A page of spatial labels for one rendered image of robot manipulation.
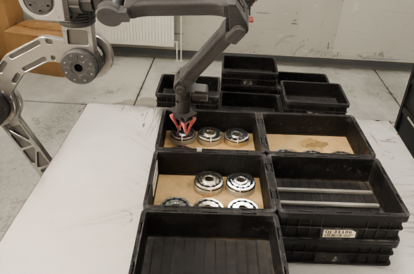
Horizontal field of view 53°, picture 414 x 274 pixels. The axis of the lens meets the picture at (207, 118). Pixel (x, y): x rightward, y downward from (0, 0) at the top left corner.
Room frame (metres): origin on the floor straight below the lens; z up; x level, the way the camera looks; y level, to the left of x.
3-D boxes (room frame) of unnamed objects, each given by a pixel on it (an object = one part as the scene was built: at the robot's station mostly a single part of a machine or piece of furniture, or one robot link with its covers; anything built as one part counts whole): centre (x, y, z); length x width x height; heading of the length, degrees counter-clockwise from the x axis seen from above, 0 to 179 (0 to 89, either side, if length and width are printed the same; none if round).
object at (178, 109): (1.43, 0.10, 0.98); 0.10 x 0.07 x 0.07; 46
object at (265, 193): (1.06, -0.02, 0.87); 0.40 x 0.30 x 0.11; 91
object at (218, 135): (1.43, -0.01, 0.86); 0.10 x 0.10 x 0.01
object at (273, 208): (1.06, -0.02, 0.92); 0.40 x 0.30 x 0.02; 91
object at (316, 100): (2.39, -0.68, 0.37); 0.40 x 0.30 x 0.45; 88
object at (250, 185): (1.14, -0.13, 0.86); 0.10 x 0.10 x 0.01
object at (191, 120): (1.43, 0.09, 0.91); 0.07 x 0.07 x 0.09; 46
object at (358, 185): (1.07, -0.42, 0.87); 0.40 x 0.30 x 0.11; 91
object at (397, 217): (1.07, -0.42, 0.92); 0.40 x 0.30 x 0.02; 91
